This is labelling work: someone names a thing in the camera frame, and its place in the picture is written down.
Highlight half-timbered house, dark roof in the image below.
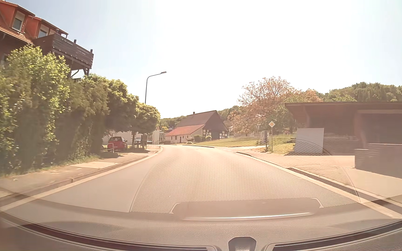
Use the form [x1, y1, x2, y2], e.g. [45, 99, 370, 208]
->
[176, 110, 229, 141]

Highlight low house with red roof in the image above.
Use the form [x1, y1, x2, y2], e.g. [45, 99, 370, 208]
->
[165, 124, 206, 144]

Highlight grey asphalt road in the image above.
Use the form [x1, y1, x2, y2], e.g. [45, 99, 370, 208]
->
[0, 145, 402, 218]

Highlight grass bank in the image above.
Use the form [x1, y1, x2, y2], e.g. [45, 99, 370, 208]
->
[196, 133, 296, 155]

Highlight round-crowned green tree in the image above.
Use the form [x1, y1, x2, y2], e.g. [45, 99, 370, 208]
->
[130, 102, 161, 149]

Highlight brown-leaved tree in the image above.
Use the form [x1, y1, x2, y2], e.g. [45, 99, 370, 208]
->
[229, 77, 322, 135]

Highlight yellow diamond road sign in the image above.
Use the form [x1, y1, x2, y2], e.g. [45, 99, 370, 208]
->
[268, 120, 276, 152]

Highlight white building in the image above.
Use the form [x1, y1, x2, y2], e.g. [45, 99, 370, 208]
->
[102, 130, 161, 145]

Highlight red parked car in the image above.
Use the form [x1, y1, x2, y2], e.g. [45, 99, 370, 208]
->
[107, 136, 128, 151]

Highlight car's own bonnet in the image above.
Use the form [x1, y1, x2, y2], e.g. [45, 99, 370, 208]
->
[0, 200, 402, 251]

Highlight pale paved pavement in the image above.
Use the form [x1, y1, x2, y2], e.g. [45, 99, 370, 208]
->
[222, 146, 402, 213]

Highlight dark flat-roofed brick building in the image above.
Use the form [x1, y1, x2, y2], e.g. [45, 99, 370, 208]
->
[285, 101, 402, 156]

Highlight tall green hedge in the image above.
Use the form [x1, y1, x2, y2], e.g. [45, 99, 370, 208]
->
[0, 45, 139, 175]

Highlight grey paved pavement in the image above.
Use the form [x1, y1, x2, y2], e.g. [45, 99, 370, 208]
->
[0, 145, 163, 201]

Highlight wooded hill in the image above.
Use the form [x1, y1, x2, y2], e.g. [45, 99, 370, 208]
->
[159, 82, 402, 129]

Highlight road markings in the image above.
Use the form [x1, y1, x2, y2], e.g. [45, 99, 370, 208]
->
[0, 146, 402, 219]

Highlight red-roofed house with balcony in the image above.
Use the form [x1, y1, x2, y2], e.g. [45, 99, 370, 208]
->
[0, 0, 94, 79]

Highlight grey lamp post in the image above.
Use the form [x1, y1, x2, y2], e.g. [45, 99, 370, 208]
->
[144, 71, 167, 105]

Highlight low dark brick wall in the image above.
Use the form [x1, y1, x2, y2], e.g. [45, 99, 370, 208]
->
[355, 143, 402, 184]

